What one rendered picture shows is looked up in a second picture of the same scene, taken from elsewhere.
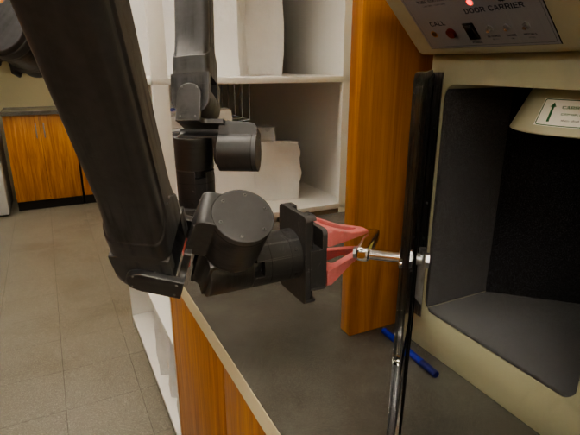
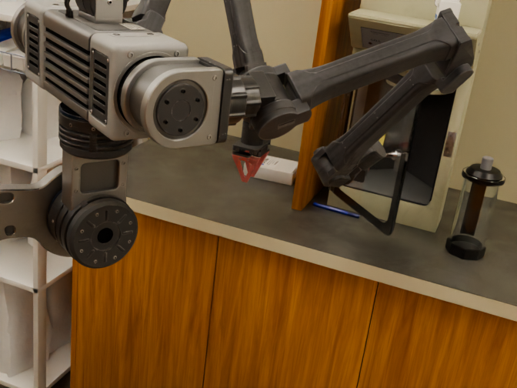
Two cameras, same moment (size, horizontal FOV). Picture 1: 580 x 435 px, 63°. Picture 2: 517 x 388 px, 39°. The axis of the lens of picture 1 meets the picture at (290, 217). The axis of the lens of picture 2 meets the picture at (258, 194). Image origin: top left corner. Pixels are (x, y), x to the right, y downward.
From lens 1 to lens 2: 146 cm
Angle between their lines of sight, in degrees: 42
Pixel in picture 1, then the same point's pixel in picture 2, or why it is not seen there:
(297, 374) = (304, 232)
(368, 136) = not seen: hidden behind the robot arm
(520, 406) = (403, 218)
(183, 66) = (253, 60)
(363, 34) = (328, 35)
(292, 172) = not seen: hidden behind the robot
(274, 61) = not seen: outside the picture
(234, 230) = (380, 152)
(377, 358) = (327, 217)
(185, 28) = (247, 34)
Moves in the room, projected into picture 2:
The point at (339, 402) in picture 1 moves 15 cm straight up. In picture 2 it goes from (337, 238) to (346, 185)
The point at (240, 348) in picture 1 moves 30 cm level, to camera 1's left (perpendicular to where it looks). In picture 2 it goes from (260, 229) to (167, 255)
